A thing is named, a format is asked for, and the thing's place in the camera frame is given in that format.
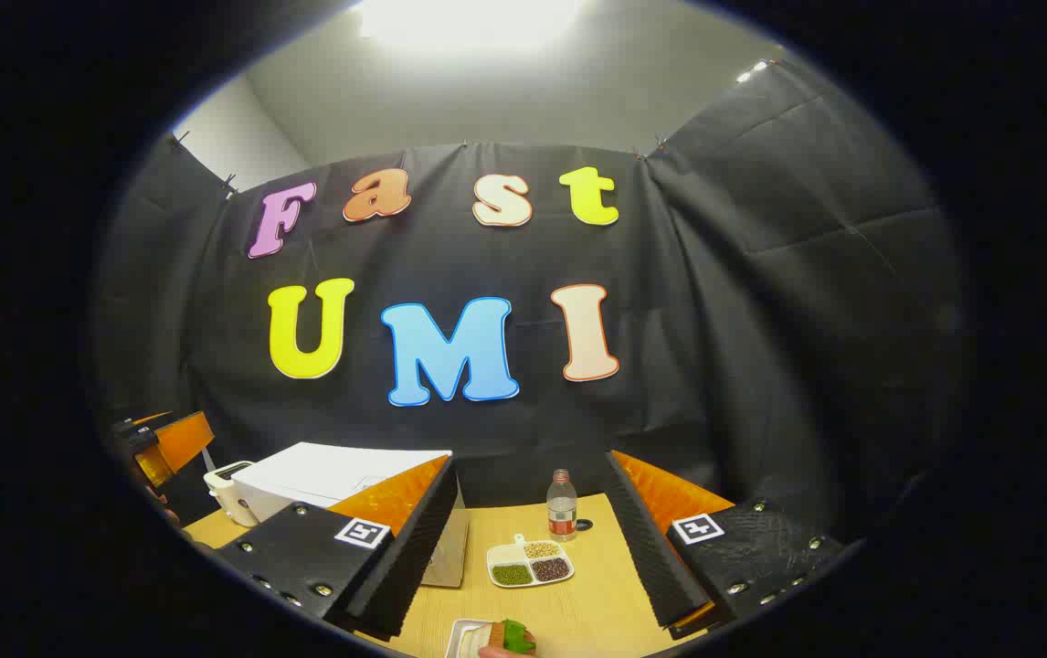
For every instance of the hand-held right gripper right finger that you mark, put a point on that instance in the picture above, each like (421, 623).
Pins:
(651, 548)

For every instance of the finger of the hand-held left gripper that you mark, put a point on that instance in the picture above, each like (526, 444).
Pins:
(154, 466)
(185, 440)

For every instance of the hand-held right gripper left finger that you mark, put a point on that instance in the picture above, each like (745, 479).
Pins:
(405, 557)

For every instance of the sandwich with lettuce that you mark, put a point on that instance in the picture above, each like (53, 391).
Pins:
(512, 638)

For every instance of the white toaster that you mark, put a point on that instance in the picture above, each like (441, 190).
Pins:
(229, 498)

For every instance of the white square plate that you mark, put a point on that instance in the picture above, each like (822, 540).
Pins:
(461, 638)

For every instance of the clear plastic bottle red label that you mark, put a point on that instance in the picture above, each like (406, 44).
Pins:
(562, 507)

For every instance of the white divided plate with beans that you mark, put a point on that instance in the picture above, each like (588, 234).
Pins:
(528, 562)

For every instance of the black backdrop cloth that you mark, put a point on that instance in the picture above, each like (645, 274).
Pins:
(761, 320)

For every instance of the ceiling light panel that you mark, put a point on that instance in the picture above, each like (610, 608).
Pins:
(469, 18)
(752, 71)

